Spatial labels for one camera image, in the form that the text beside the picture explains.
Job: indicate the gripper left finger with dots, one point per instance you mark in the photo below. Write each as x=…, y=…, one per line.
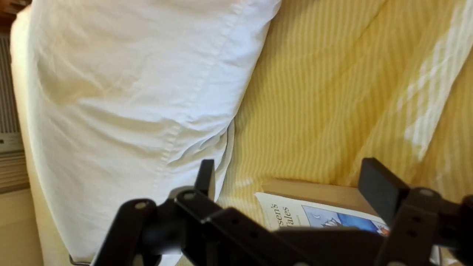
x=207, y=225

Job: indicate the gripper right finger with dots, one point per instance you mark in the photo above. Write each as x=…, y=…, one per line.
x=414, y=218

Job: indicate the paperback book with blue picture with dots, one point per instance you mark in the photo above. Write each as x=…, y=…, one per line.
x=292, y=212

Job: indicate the white pillow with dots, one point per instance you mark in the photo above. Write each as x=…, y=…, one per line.
x=122, y=103

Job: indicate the yellow striped bed cover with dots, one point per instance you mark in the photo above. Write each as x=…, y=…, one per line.
x=332, y=92

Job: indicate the cream mattress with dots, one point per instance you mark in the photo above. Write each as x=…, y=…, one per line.
x=27, y=147

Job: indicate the brown wooden headboard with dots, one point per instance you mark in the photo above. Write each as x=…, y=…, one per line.
x=11, y=13

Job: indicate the wall air conditioning unit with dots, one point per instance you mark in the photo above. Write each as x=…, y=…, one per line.
x=9, y=111

